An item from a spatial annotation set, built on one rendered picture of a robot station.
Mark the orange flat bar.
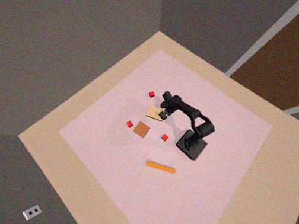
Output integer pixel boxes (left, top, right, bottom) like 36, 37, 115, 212
147, 161, 176, 174

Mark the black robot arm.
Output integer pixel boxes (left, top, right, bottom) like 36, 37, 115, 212
160, 91, 215, 151

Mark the brown rectangular block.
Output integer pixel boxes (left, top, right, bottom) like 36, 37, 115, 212
134, 121, 150, 138

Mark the red cube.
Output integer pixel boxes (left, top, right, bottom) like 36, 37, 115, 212
126, 121, 133, 128
149, 91, 155, 98
162, 134, 168, 141

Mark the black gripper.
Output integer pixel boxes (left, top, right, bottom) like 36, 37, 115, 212
159, 106, 175, 120

